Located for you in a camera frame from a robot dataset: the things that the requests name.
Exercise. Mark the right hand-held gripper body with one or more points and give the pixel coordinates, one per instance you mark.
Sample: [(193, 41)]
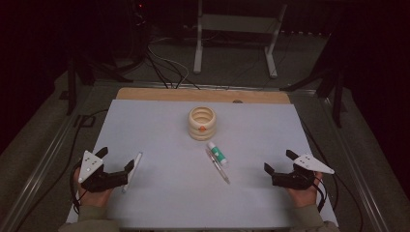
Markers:
[(295, 179)]

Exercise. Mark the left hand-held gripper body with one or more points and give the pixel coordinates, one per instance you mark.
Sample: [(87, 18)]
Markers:
[(96, 180)]

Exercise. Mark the clear pen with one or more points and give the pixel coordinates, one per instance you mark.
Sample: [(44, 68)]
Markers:
[(219, 168)]

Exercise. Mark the green and white glue stick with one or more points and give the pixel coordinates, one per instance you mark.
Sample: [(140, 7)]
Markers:
[(218, 154)]

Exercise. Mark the cream ringed pen holder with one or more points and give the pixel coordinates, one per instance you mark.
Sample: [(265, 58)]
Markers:
[(196, 132)]

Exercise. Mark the person's left hand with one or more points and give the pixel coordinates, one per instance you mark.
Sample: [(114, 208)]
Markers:
[(93, 198)]

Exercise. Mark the person's right hand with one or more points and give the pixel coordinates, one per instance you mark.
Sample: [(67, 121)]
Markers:
[(303, 197)]

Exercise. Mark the pale grey table mat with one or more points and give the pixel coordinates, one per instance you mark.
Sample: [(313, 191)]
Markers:
[(161, 129)]

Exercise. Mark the black tripod stand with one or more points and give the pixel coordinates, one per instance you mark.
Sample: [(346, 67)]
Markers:
[(71, 90), (337, 103)]

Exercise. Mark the white metal stand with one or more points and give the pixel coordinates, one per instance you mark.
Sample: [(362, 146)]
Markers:
[(238, 23)]

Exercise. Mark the metal floor rail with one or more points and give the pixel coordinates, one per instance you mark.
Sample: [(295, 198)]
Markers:
[(225, 87), (38, 167), (354, 167)]

